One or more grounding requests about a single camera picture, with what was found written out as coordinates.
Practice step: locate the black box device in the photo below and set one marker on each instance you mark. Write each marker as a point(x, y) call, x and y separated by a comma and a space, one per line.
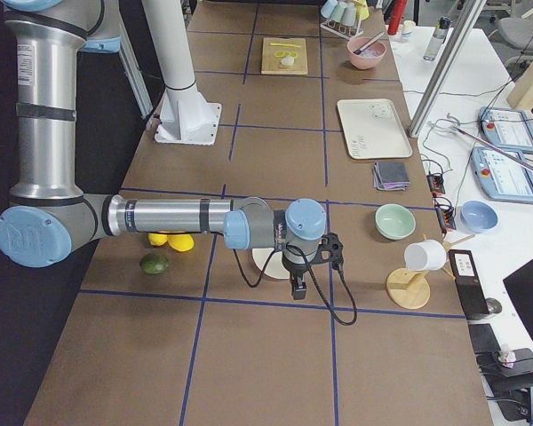
point(468, 284)

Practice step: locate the white mug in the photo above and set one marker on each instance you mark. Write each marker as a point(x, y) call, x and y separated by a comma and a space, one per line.
point(428, 255)

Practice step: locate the clear water bottle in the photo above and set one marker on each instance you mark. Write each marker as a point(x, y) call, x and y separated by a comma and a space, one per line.
point(438, 38)

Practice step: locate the yellow knife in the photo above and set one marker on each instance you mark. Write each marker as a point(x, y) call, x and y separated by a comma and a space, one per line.
point(291, 45)

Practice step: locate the wooden cutting board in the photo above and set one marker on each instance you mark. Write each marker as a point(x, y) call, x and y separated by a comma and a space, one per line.
point(270, 65)

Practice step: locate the white cup rack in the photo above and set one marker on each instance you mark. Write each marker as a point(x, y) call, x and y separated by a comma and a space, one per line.
point(344, 18)

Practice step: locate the red bottle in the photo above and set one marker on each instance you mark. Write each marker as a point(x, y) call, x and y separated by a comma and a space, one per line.
point(398, 10)

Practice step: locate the wooden mug stand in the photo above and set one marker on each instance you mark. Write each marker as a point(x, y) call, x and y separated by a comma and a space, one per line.
point(410, 289)

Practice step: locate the green bowl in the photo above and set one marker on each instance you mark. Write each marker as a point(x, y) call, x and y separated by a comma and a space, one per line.
point(394, 221)

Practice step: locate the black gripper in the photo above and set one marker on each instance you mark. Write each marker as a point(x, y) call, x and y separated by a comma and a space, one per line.
point(295, 269)

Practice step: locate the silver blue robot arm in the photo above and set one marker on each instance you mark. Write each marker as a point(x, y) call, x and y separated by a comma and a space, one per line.
point(50, 216)

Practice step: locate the aluminium frame post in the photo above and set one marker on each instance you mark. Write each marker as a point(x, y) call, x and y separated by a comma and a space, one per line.
point(464, 25)

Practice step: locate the pink bowl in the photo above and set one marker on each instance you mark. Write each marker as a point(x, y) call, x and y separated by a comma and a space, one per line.
point(370, 57)

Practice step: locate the grey folded cloths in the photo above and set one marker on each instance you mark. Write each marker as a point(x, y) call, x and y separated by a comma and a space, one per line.
point(390, 176)

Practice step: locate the yellow lemon left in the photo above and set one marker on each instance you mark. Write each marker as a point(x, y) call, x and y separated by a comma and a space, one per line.
point(157, 239)

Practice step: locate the yellow lemon slice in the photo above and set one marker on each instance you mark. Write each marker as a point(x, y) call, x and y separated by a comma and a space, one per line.
point(283, 54)

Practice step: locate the yellow lemon right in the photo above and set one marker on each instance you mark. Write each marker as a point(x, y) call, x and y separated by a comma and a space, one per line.
point(181, 242)

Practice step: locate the blue bowl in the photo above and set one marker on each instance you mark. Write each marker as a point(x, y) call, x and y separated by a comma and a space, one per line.
point(478, 217)

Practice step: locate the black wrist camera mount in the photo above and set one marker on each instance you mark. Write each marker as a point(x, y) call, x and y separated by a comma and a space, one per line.
point(330, 250)

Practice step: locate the cream rectangular tray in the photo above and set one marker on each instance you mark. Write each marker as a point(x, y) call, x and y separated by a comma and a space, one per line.
point(373, 129)

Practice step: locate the white paper cup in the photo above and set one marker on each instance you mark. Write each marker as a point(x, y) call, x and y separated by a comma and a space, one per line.
point(408, 28)

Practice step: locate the lower teach pendant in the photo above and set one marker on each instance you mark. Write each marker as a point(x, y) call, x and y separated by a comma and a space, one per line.
point(501, 177)

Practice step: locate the upper teach pendant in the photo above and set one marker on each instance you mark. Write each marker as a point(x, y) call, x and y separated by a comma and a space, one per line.
point(507, 127)

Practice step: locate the green avocado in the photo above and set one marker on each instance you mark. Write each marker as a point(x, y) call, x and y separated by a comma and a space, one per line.
point(154, 264)

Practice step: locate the black brush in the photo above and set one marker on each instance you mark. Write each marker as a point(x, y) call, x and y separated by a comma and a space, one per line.
point(368, 44)

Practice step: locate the orange circuit board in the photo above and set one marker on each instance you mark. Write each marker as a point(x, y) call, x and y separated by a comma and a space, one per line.
point(445, 211)

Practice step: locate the teach pendant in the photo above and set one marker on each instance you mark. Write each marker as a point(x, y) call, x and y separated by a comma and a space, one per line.
point(507, 127)
point(501, 177)

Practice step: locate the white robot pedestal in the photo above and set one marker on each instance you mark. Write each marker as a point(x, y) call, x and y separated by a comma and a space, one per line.
point(186, 116)

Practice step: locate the white round plate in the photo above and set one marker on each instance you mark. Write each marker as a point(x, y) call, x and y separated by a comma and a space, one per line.
point(272, 264)

